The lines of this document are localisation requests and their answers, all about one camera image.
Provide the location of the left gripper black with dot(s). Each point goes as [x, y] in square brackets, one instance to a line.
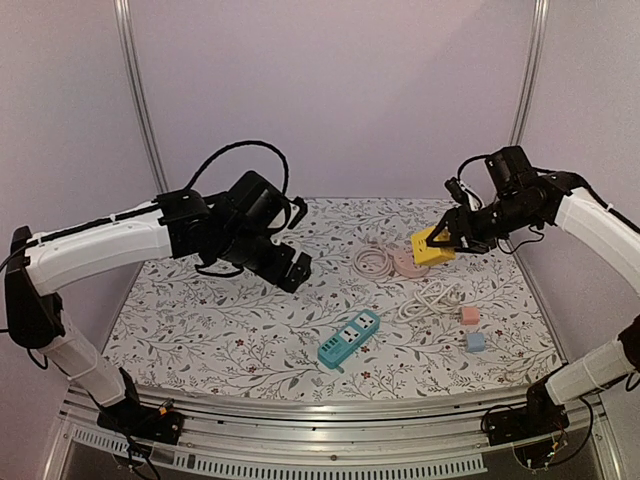
[275, 273]

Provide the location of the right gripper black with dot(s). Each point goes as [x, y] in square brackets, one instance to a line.
[461, 228]

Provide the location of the yellow cube socket adapter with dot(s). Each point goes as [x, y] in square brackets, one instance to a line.
[425, 255]

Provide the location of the teal power strip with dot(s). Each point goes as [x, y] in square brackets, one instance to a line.
[354, 334]

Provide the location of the blue charger cube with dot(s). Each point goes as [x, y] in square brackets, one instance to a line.
[474, 342]

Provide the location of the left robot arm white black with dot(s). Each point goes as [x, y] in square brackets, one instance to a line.
[239, 226]

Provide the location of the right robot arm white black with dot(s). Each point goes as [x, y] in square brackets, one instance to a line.
[527, 196]

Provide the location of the pink round power strip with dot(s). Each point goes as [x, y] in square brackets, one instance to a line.
[404, 265]

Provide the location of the pink charger cube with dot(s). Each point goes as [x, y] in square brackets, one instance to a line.
[469, 316]

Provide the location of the floral table mat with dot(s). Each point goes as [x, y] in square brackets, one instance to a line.
[243, 337]

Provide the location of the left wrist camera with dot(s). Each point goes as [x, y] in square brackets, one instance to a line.
[289, 216]

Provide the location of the aluminium front rail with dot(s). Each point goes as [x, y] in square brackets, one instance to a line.
[437, 437]

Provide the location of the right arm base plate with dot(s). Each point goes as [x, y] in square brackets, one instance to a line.
[503, 424]

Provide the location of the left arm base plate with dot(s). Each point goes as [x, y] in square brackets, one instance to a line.
[129, 417]

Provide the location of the right aluminium corner post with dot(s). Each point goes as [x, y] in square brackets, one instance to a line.
[531, 70]

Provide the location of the aluminium corner post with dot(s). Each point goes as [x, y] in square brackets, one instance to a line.
[531, 70]
[124, 23]

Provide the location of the left aluminium corner post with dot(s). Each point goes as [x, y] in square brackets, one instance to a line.
[124, 23]

